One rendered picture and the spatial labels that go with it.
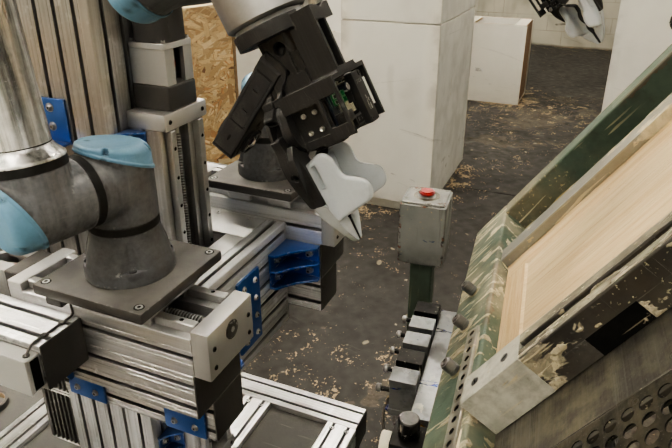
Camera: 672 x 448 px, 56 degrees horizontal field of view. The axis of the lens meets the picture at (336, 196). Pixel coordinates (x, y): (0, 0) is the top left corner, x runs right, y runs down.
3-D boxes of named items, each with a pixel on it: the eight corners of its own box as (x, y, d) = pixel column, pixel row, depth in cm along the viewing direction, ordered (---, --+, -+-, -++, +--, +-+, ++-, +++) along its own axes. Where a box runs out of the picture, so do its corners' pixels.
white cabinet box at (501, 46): (466, 88, 644) (472, 15, 615) (524, 93, 623) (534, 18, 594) (456, 98, 606) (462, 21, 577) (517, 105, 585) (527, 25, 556)
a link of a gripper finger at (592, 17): (591, 51, 109) (562, 7, 109) (603, 40, 113) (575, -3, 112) (607, 42, 107) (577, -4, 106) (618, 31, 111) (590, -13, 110)
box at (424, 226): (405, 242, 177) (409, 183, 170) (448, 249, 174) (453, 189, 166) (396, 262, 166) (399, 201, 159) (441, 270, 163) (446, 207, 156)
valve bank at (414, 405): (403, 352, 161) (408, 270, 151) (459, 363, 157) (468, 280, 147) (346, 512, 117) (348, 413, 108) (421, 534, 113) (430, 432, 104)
